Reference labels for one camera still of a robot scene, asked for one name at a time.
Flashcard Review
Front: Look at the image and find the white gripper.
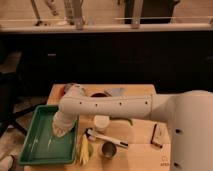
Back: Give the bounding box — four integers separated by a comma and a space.
52, 111, 77, 137

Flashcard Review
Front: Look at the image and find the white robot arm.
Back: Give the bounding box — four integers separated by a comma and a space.
52, 84, 213, 171

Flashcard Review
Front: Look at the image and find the green plastic tray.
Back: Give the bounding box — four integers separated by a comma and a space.
19, 105, 78, 166

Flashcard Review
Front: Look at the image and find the yellow corn cob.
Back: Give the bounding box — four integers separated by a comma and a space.
79, 135, 93, 165

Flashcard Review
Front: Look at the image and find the orange plate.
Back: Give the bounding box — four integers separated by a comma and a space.
59, 85, 65, 98

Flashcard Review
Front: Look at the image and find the white cup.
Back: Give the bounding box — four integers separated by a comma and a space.
93, 115, 110, 132

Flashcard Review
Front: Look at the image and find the dark red bowl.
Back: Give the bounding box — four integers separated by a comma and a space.
91, 93, 108, 97

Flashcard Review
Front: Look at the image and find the green chili pepper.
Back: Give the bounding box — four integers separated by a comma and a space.
110, 117, 133, 126

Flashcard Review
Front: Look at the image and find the small metal cup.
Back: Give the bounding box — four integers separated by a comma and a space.
101, 142, 117, 159

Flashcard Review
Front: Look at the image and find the black office chair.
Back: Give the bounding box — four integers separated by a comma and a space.
0, 71, 41, 138

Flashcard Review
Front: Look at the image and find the grey folded cloth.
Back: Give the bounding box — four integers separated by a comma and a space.
105, 87, 125, 97

